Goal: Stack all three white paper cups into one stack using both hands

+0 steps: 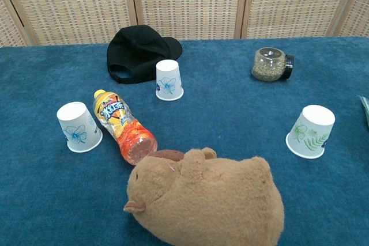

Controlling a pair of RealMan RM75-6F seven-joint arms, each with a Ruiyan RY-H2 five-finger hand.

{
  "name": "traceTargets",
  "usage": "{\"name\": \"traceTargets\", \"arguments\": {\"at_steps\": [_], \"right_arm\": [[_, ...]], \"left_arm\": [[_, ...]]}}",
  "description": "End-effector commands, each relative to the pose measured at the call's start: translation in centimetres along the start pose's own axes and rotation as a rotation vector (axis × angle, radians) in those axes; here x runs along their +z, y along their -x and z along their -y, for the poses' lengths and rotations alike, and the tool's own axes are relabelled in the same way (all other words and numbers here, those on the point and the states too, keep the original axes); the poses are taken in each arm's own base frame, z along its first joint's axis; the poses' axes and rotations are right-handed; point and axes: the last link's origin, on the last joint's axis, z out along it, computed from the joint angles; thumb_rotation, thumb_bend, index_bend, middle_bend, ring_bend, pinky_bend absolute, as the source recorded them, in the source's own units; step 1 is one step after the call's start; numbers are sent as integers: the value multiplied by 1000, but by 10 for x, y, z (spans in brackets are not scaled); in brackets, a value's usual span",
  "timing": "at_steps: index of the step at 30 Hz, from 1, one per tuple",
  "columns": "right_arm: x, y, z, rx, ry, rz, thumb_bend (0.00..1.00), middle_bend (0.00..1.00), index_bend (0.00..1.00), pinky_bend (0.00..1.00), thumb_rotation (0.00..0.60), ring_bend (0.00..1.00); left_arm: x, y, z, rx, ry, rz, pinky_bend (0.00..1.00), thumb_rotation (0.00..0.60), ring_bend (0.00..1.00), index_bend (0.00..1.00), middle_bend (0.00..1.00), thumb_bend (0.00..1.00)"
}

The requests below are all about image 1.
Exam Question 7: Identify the white paper cup blue flower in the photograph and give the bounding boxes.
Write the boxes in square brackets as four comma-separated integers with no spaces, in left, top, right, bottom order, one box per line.
[56,101,103,154]
[155,59,185,102]

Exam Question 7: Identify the white paper cup green leaves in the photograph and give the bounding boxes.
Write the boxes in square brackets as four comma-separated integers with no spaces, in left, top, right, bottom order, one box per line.
[285,104,336,160]

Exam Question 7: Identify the blue carpet table cover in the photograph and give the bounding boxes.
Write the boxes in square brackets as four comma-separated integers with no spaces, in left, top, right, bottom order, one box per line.
[0,36,369,246]

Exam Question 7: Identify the iced tea plastic bottle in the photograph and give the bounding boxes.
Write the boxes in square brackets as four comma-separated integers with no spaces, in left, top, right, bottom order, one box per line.
[92,89,159,166]

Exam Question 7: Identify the black baseball cap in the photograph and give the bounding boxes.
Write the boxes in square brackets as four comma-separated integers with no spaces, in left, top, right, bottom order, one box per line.
[106,25,183,85]

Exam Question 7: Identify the glass jar with black lid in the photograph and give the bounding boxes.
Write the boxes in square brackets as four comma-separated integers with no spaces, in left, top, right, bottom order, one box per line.
[251,47,295,82]

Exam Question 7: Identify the brown capybara plush toy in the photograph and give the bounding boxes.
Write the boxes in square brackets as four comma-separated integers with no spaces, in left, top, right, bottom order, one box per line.
[123,147,285,246]

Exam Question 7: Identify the green plastic packet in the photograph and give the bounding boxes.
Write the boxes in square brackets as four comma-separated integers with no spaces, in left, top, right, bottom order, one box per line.
[356,95,369,128]

